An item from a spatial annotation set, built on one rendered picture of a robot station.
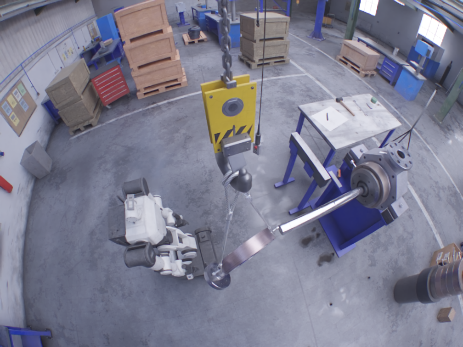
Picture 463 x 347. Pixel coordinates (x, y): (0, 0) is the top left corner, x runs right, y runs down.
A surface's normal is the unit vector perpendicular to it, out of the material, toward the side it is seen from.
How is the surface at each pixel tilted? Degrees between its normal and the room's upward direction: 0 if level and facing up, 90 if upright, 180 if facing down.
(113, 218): 0
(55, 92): 90
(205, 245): 0
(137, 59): 90
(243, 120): 90
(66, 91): 90
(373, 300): 0
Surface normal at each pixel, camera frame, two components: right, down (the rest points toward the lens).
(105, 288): -0.04, -0.56
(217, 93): 0.34, 0.77
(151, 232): 0.83, -0.12
